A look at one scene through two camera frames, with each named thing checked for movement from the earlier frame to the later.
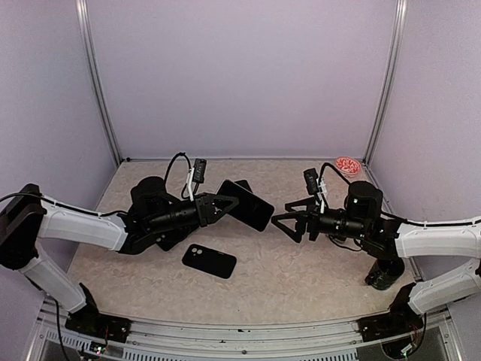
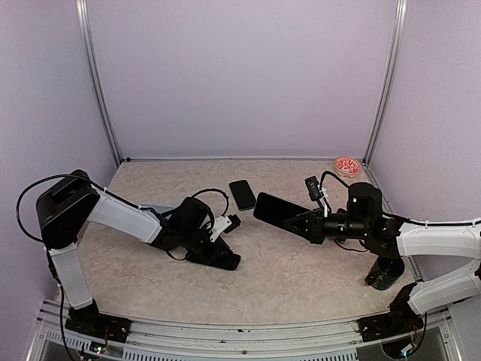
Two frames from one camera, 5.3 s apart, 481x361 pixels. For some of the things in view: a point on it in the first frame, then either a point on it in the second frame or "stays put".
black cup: x=384 y=272 stays put
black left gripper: x=206 y=210 -> x=219 y=247
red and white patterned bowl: x=348 y=167 stays put
